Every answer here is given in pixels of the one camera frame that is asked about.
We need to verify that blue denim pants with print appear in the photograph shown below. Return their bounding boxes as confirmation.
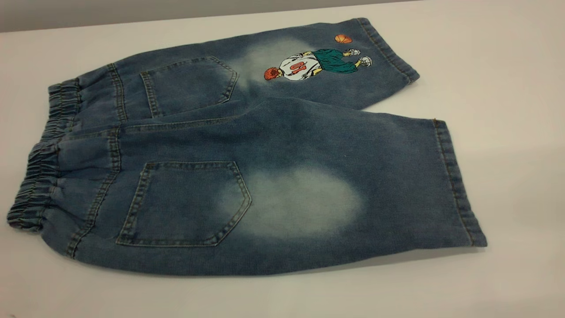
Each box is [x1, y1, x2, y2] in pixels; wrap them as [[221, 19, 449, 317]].
[[6, 17, 488, 277]]

